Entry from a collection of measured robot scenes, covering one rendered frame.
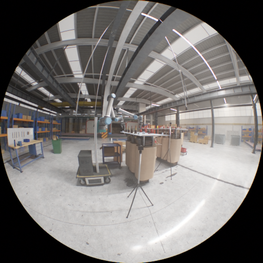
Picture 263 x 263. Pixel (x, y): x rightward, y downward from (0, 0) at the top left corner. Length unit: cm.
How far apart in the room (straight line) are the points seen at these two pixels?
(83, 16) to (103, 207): 1086
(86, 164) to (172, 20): 476
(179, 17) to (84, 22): 777
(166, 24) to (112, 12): 592
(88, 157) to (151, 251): 213
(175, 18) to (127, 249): 490
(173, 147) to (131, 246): 313
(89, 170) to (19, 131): 371
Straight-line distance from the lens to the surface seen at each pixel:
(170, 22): 351
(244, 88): 962
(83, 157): 202
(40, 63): 683
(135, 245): 149
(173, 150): 331
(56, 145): 531
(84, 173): 219
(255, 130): 962
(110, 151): 290
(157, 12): 878
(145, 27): 908
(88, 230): 163
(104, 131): 185
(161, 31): 360
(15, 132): 450
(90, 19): 954
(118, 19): 553
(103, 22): 922
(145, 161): 192
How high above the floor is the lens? 147
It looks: 2 degrees down
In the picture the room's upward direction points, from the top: 2 degrees clockwise
